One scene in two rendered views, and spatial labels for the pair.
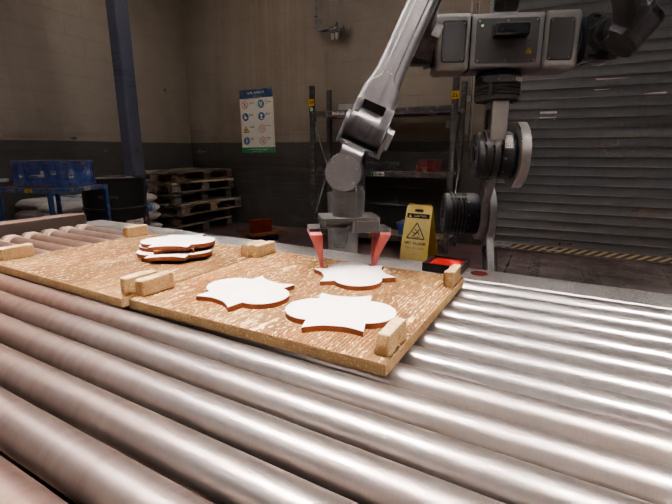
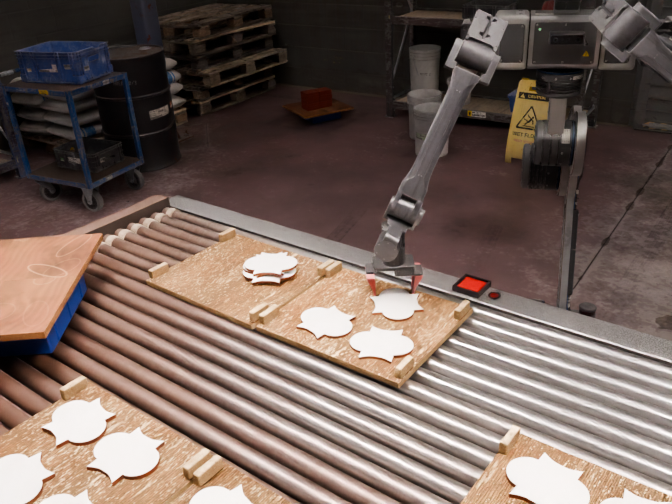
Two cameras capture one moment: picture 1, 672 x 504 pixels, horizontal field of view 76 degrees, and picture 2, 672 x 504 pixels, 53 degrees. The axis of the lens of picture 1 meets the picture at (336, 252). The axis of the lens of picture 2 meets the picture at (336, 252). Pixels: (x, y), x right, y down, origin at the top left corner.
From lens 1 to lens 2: 104 cm
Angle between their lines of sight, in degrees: 16
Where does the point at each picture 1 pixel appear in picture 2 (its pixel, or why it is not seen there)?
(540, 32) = (598, 36)
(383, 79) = (415, 180)
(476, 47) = (534, 49)
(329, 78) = not seen: outside the picture
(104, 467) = (283, 425)
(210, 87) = not seen: outside the picture
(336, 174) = (381, 251)
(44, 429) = (253, 408)
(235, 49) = not seen: outside the picture
